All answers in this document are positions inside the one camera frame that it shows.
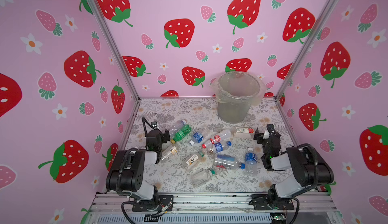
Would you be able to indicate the white bottle red label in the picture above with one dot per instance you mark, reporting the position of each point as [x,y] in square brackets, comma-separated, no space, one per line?
[243,132]

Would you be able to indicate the clear bottle white cap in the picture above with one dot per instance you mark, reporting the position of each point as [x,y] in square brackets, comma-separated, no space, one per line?
[176,127]

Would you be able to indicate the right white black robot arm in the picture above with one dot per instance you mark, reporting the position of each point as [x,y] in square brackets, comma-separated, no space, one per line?
[309,170]

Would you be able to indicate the clear bottle crane label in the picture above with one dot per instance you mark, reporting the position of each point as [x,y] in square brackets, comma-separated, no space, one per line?
[192,161]

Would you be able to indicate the clear bottle blue label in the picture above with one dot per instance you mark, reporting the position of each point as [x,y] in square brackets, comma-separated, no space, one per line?
[199,136]

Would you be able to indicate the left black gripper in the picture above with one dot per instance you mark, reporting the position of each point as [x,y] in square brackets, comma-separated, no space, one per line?
[162,136]

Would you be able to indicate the clear bottle yellow label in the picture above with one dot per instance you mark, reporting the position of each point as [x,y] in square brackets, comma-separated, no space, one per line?
[170,151]

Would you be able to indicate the crushed clear bottle blue cap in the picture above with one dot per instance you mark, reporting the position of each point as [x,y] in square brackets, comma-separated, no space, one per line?
[227,162]

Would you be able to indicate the white bottle red cap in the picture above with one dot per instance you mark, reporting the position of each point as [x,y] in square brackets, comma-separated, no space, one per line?
[223,135]

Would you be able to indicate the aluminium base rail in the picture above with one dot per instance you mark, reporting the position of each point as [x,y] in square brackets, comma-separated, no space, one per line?
[217,208]

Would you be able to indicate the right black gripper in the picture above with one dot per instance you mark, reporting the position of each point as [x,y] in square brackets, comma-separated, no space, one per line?
[263,136]

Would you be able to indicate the clear bottle green neck label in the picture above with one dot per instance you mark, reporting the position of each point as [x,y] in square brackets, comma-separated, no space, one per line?
[204,176]

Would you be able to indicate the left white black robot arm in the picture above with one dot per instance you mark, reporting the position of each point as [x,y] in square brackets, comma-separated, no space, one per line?
[126,170]

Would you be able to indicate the green bottle yellow cap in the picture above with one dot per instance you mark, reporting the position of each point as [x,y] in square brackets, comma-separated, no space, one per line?
[181,134]

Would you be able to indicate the translucent grey waste bin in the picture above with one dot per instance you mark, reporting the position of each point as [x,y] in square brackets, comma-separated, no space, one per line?
[235,93]

